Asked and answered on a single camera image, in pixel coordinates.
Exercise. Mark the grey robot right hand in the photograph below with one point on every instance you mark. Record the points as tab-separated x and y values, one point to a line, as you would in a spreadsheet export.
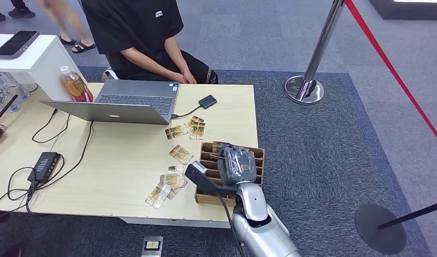
238	165

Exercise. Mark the person's right hand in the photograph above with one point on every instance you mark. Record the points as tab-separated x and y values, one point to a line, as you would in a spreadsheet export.
179	78

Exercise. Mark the person's left hand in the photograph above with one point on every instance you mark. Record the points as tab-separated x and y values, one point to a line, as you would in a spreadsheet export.
190	76

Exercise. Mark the wooden slotted card organizer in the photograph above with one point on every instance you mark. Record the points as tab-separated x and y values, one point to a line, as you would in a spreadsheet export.
259	159

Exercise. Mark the gold hotel key card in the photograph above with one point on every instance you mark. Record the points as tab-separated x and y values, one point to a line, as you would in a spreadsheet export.
172	180
181	154
176	192
217	145
157	196
196	120
197	132
176	131
176	169

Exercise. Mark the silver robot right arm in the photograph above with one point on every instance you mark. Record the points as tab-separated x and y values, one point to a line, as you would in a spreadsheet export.
257	227

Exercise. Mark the person's right forearm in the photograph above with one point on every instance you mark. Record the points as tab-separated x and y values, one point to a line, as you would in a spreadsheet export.
147	64

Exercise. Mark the person's left forearm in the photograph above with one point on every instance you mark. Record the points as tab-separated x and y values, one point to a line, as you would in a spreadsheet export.
174	53

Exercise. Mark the seated person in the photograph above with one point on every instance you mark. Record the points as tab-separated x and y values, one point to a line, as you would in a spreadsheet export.
133	28

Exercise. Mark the person in black sandals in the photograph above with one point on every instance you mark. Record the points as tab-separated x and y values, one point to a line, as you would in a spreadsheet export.
67	21

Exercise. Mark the person in dark shoes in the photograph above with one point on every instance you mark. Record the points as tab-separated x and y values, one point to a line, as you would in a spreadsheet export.
19	12

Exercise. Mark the black external drive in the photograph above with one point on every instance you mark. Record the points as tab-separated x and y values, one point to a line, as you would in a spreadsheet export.
207	101

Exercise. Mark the grey open laptop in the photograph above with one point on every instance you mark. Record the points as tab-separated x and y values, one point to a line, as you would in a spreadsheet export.
133	101

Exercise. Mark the white chair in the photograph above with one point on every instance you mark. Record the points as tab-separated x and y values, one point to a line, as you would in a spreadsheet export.
109	74

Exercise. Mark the dark blue-grey rug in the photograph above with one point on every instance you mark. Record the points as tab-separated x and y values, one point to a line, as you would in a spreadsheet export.
328	159

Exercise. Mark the orange tea bottle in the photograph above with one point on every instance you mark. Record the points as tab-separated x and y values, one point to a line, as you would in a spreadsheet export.
76	87

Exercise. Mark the light wood desk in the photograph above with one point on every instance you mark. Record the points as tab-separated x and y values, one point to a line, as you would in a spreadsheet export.
115	166

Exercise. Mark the grey floor device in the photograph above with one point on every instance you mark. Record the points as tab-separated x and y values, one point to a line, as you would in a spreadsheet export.
152	246

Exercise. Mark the white cabinet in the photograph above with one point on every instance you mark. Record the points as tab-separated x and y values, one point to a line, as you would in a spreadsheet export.
44	67

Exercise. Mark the black stanchion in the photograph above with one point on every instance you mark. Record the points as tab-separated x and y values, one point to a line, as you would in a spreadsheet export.
380	228

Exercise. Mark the black power adapter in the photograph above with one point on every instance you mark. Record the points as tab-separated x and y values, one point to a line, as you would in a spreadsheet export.
44	166

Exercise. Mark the dark smartphone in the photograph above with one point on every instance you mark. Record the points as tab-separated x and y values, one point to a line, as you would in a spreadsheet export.
15	44

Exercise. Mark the red barrier belt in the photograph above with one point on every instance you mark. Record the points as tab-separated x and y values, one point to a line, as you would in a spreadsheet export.
388	67

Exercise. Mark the dark display platform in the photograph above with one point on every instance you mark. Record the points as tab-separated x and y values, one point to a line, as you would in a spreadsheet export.
406	10

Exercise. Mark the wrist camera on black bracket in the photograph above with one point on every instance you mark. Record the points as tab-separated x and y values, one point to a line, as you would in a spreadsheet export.
200	179

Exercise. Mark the chrome stanchion post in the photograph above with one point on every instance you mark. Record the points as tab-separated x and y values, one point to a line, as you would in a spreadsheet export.
316	53

